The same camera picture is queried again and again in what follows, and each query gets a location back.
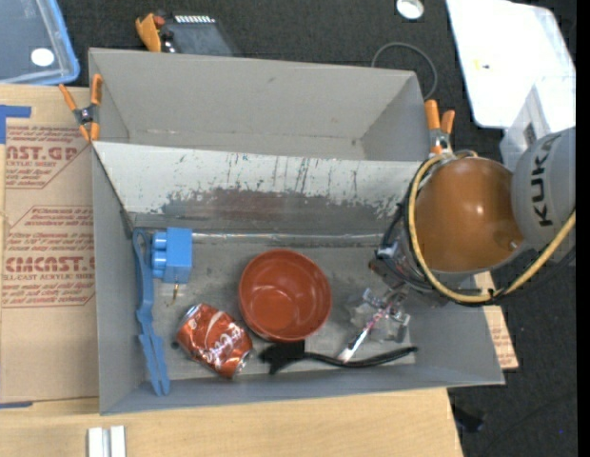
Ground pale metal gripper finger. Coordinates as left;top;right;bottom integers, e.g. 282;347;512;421
346;287;389;327
336;303;412;364

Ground red bowl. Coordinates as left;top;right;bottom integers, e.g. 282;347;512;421
237;248;334;344

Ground crushed red drink can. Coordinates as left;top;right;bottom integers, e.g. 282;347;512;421
175;302;255;381

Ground blue toy block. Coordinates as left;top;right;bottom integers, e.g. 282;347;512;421
150;227;194;285

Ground grey metal bin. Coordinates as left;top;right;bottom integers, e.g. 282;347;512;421
88;48;506;416

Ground blue plastic tongs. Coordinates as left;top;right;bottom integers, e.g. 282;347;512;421
131;228;172;397

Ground brown cardboard board, red print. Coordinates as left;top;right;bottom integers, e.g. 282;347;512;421
0;83;521;408

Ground black long-handled tool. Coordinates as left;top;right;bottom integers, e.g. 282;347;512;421
258;340;420;376

